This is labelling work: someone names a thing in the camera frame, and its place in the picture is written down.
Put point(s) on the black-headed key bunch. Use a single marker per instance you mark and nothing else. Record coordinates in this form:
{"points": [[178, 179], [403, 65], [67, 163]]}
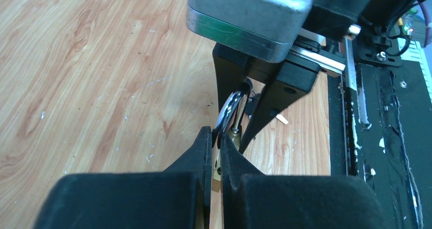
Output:
{"points": [[252, 100]]}

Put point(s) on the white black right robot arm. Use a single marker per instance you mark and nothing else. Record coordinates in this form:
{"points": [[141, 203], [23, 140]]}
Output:
{"points": [[375, 43]]}

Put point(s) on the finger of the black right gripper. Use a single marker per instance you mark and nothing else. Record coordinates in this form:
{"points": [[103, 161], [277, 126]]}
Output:
{"points": [[231, 69], [290, 83]]}

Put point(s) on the large brass padlock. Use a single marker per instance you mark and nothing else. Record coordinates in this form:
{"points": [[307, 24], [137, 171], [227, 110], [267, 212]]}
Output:
{"points": [[229, 121]]}

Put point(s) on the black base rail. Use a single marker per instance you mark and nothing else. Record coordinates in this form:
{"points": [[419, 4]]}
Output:
{"points": [[380, 132]]}

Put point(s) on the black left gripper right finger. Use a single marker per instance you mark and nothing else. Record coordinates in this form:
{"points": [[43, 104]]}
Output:
{"points": [[252, 199]]}

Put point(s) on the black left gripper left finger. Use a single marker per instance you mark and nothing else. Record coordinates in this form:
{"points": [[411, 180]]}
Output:
{"points": [[177, 197]]}

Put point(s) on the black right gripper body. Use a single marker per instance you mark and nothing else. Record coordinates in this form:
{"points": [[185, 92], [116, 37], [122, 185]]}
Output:
{"points": [[317, 38]]}

